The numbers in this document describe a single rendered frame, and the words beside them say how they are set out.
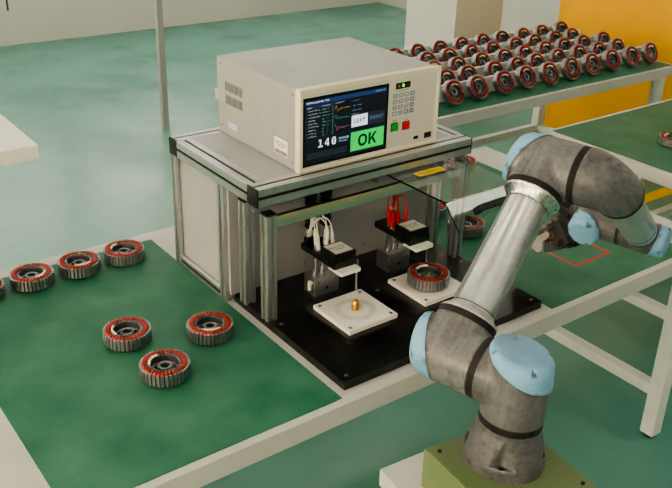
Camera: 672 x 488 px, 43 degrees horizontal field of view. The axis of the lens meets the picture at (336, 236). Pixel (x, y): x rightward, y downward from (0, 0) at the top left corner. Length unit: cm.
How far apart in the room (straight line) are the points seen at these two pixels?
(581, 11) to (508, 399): 460
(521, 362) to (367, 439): 153
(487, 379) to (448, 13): 469
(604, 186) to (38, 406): 123
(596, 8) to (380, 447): 367
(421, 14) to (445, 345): 483
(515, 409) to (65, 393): 97
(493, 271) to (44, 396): 99
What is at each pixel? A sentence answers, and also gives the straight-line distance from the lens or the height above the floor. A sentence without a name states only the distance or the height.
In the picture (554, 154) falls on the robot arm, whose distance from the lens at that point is 170.
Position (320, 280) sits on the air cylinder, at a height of 81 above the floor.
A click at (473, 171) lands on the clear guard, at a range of 227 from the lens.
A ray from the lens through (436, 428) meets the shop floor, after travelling 306.
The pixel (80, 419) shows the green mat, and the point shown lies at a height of 75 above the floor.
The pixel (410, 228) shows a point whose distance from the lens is 226.
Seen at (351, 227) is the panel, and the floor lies 86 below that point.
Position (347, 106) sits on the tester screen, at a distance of 208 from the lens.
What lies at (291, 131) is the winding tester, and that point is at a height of 121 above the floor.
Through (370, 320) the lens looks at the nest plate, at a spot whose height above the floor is 78.
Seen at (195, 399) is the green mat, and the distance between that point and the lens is 190.
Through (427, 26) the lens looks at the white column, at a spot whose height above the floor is 60.
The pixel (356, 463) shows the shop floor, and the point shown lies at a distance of 289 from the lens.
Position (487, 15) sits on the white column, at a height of 70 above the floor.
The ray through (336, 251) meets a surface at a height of 92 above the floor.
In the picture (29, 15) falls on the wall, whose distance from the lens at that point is 838.
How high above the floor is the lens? 187
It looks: 26 degrees down
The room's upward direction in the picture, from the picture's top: 2 degrees clockwise
